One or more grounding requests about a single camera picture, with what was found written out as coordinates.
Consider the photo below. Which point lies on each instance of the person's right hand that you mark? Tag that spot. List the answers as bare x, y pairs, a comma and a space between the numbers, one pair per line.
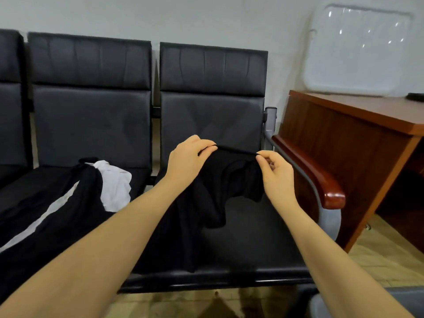
278, 180

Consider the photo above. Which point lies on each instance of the person's left hand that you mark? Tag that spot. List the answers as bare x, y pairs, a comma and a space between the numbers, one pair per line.
189, 162

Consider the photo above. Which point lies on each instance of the black garment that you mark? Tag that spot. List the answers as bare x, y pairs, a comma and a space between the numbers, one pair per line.
218, 188

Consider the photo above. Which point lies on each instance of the pile of clothes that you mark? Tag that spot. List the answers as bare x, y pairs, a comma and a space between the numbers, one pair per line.
59, 215

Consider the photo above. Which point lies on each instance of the grey plastic storage bin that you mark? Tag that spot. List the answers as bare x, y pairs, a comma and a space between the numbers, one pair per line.
391, 302

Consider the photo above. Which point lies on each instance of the person's left forearm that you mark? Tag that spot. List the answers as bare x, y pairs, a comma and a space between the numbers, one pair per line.
86, 258

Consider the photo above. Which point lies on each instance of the person's right forearm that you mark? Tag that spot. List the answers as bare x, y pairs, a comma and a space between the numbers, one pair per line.
334, 268

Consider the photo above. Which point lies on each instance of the brown wooden bench armrest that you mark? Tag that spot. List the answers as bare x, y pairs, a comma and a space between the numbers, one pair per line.
311, 172

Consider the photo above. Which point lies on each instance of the black leather bench seat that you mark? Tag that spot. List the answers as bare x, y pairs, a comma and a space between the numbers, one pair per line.
212, 89
10, 96
93, 96

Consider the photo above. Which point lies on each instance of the brown wooden desk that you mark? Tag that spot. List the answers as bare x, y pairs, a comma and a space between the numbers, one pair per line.
351, 135

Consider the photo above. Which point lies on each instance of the white plastic tray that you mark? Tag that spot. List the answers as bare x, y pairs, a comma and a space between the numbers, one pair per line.
358, 49

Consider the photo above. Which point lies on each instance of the black board green print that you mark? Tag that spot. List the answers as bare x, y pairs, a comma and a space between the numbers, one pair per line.
415, 97

